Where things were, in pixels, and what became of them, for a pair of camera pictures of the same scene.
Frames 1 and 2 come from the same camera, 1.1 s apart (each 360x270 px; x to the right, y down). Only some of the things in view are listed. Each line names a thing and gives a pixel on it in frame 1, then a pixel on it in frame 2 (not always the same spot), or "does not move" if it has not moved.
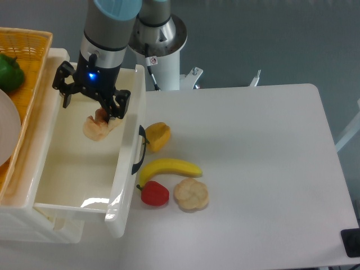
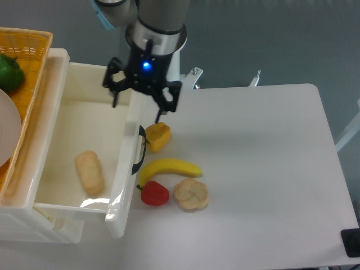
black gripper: [95, 80] → [145, 73]
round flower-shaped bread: [191, 194] does not move
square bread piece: [97, 129] → [89, 167]
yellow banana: [168, 166] does not move
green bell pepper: [12, 75] does not move
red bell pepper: [154, 193] does not move
